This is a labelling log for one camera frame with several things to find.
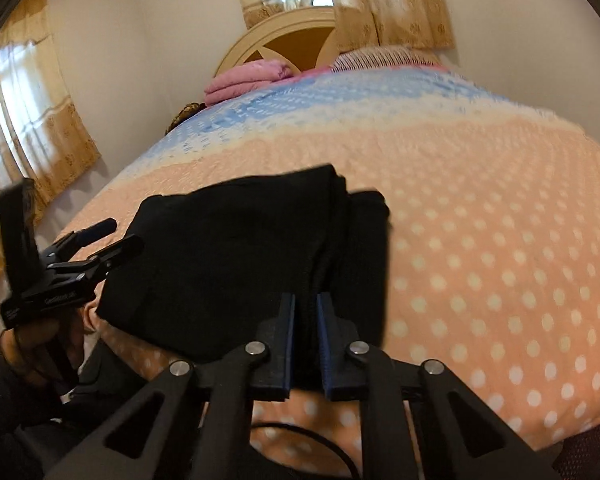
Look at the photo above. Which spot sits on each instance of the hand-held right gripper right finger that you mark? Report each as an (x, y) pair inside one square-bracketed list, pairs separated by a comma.
[(324, 340)]

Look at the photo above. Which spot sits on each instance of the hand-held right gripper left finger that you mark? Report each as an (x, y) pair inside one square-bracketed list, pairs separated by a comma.
[(290, 340)]

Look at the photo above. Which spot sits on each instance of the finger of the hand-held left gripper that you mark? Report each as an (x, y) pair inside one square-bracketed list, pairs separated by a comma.
[(122, 252), (87, 237)]

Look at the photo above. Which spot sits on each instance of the black pants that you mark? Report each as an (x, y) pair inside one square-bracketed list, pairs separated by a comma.
[(230, 260)]

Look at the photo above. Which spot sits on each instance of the person's left forearm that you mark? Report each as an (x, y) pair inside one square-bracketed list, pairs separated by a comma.
[(5, 415)]

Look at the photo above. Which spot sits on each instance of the person's left hand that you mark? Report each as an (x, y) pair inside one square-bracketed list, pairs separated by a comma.
[(25, 347)]

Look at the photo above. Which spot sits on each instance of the beige patterned window curtain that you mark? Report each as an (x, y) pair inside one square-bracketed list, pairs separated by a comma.
[(390, 10), (55, 125)]

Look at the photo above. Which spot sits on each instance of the person's dark clothing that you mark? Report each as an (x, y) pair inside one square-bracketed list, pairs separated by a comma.
[(105, 385)]

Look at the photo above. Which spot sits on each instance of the brown patterned object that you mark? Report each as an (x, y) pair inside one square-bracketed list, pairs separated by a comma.
[(185, 112)]

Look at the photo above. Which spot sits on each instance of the polka dot bed blanket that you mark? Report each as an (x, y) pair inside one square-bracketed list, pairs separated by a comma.
[(480, 210)]

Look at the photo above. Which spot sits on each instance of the pink folded blanket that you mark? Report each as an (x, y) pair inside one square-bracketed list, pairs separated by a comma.
[(245, 80)]

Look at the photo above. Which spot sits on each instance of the cream wooden headboard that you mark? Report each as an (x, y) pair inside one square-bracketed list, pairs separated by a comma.
[(280, 45)]

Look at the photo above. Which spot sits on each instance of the dark patterned bed base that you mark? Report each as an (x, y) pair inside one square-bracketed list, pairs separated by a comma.
[(580, 452)]

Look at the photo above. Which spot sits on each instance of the striped pillow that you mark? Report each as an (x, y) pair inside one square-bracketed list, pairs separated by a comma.
[(380, 57)]

